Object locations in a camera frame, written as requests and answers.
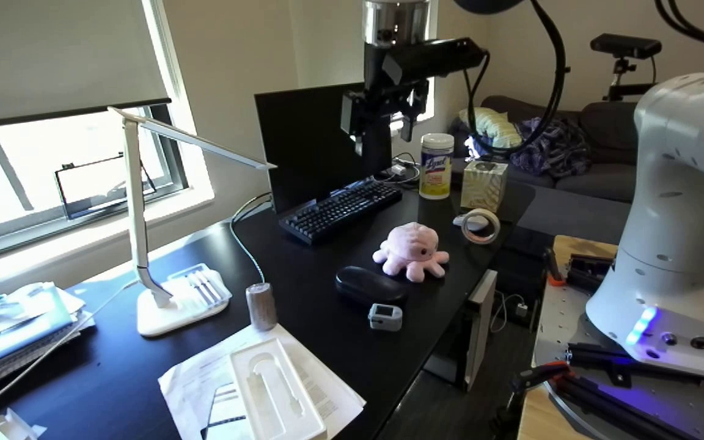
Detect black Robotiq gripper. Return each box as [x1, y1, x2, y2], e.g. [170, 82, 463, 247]
[339, 38, 433, 140]

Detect yellow disinfectant wipes canister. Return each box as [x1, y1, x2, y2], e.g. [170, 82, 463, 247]
[415, 130, 456, 202]

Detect black computer monitor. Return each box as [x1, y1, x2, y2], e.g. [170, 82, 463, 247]
[253, 80, 393, 215]

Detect yellow fluffy pillow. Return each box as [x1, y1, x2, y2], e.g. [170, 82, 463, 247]
[456, 104, 522, 155]

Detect black computer keyboard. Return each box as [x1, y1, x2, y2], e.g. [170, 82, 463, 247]
[276, 176, 404, 247]

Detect yellow patterned tissue box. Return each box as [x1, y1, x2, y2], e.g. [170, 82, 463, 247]
[460, 155, 510, 215]

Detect pink octopus plush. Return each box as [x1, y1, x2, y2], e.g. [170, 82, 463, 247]
[369, 220, 451, 285]

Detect beige masking tape roll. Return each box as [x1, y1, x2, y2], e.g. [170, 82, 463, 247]
[460, 206, 504, 247]

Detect purple crumpled blanket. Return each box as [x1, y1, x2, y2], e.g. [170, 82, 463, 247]
[509, 113, 591, 180]

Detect black computer mouse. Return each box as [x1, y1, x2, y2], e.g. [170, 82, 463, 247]
[333, 263, 410, 307]

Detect white pulse oximeter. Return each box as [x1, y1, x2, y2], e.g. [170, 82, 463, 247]
[366, 300, 406, 333]

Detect white box under desk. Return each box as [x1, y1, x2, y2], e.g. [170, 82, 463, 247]
[461, 267, 501, 391]

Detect white folding desk lamp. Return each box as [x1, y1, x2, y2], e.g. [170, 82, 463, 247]
[108, 104, 279, 339]

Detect white plastic packaging tray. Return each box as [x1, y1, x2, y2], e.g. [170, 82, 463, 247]
[226, 336, 327, 440]

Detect white paper sheets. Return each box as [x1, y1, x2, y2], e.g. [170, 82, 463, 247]
[157, 322, 369, 440]

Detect white roller window blind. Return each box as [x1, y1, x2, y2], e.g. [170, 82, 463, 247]
[0, 0, 174, 132]

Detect stack of books and papers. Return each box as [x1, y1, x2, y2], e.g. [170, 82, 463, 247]
[0, 278, 98, 401]

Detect black camera on stand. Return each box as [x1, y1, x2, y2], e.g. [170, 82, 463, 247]
[589, 32, 664, 104]

